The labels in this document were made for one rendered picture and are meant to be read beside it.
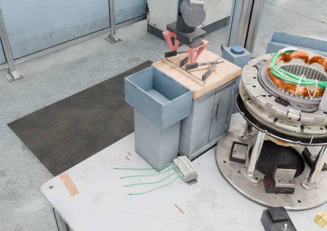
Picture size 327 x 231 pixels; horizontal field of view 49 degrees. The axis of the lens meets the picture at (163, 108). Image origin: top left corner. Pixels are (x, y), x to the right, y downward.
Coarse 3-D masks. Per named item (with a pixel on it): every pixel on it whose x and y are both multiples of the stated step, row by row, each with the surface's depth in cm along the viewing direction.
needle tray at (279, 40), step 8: (272, 32) 128; (280, 32) 129; (272, 40) 132; (280, 40) 131; (288, 40) 130; (296, 40) 128; (304, 40) 127; (312, 40) 126; (320, 40) 125; (272, 48) 123; (280, 48) 121; (304, 48) 128; (312, 48) 128; (320, 48) 127
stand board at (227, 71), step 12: (180, 60) 111; (204, 60) 111; (168, 72) 105; (180, 72) 105; (192, 72) 106; (204, 72) 106; (216, 72) 106; (228, 72) 106; (240, 72) 109; (192, 84) 101; (216, 84) 103; (192, 96) 100
